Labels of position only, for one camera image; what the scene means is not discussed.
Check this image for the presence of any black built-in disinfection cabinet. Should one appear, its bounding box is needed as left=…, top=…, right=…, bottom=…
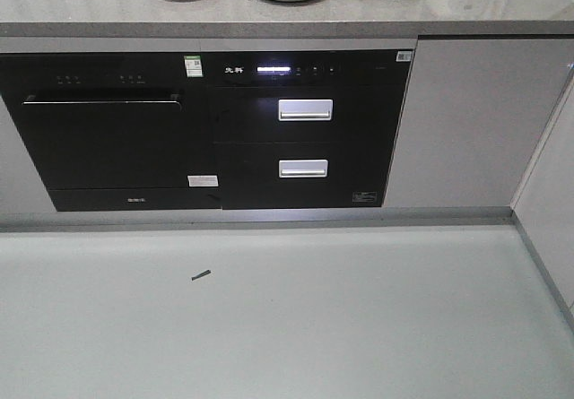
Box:
left=204, top=49, right=411, bottom=210

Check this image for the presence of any white label sticker on dishwasher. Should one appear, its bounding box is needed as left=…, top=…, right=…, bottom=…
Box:
left=187, top=175, right=219, bottom=188

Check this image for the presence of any black tape strip far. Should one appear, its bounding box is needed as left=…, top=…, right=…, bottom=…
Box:
left=190, top=270, right=211, bottom=282

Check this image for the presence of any green white energy label sticker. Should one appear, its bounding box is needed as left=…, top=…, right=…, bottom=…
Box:
left=184, top=55, right=204, bottom=78

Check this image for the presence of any blue QR code sticker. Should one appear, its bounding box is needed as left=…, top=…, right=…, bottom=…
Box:
left=396, top=50, right=413, bottom=63

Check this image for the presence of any grey cabinet door panel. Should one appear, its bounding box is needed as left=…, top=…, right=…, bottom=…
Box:
left=384, top=39, right=573, bottom=208

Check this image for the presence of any white side cabinet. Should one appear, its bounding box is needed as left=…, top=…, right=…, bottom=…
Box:
left=514, top=90, right=573, bottom=310

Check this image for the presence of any lower silver drawer handle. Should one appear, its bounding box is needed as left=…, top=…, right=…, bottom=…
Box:
left=278, top=160, right=328, bottom=178

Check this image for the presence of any silver drawer handle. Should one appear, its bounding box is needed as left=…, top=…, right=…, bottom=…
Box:
left=278, top=99, right=334, bottom=121
left=278, top=160, right=328, bottom=178

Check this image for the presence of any upper silver drawer handle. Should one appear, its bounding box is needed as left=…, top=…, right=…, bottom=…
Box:
left=278, top=99, right=334, bottom=121

